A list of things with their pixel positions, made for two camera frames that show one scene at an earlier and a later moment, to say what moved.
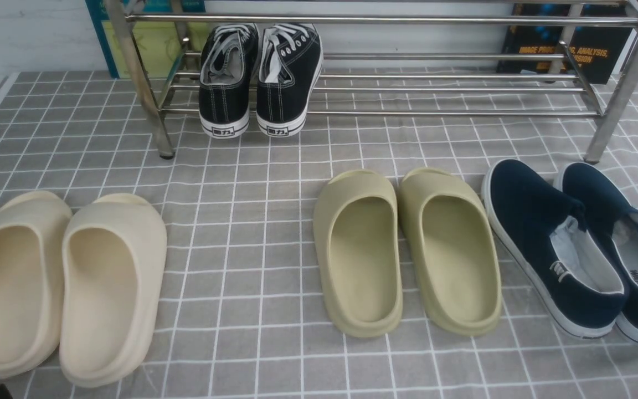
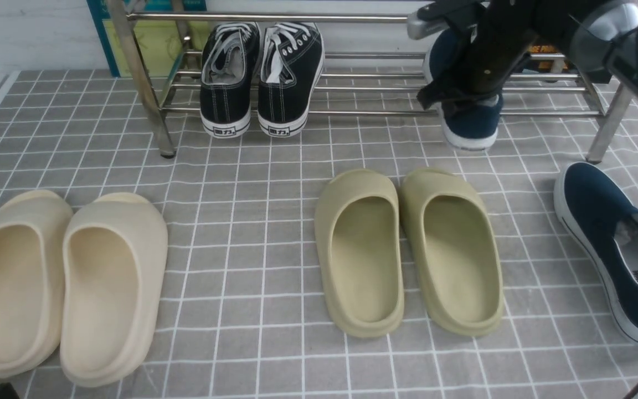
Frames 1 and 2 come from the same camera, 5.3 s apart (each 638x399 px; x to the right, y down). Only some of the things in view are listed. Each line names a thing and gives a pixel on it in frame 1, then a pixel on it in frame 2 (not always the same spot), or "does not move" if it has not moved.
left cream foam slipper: (16, 269) does not move
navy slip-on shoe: (555, 244) to (470, 126)
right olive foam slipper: (452, 251) does not move
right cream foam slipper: (113, 265) does not move
